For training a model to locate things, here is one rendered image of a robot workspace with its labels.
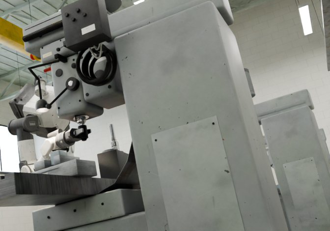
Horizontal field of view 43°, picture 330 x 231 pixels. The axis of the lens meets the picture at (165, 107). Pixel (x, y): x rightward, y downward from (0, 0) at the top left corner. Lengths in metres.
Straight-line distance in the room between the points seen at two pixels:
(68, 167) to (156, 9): 0.86
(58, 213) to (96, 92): 0.60
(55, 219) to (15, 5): 8.59
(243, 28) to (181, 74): 10.18
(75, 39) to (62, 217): 0.83
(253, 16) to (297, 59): 1.76
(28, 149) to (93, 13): 0.99
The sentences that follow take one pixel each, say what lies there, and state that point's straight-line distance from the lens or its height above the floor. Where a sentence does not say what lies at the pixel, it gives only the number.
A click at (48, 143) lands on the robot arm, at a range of 2.36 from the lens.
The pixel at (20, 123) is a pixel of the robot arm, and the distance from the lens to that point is 2.57.
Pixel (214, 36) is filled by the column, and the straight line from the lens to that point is 1.80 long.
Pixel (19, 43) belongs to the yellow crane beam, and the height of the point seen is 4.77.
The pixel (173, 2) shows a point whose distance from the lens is 2.07.
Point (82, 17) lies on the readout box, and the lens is 1.95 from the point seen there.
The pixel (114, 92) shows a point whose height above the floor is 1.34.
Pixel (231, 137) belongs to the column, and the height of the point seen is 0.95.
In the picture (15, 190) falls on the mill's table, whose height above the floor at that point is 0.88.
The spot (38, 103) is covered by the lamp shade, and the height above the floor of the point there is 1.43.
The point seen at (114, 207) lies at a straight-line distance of 1.92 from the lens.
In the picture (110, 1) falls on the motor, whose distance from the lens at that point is 2.37.
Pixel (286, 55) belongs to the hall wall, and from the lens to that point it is 11.47.
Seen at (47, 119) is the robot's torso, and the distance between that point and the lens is 2.64.
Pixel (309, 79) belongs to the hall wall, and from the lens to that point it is 11.24.
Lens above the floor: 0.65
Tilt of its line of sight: 16 degrees up
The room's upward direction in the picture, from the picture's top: 12 degrees counter-clockwise
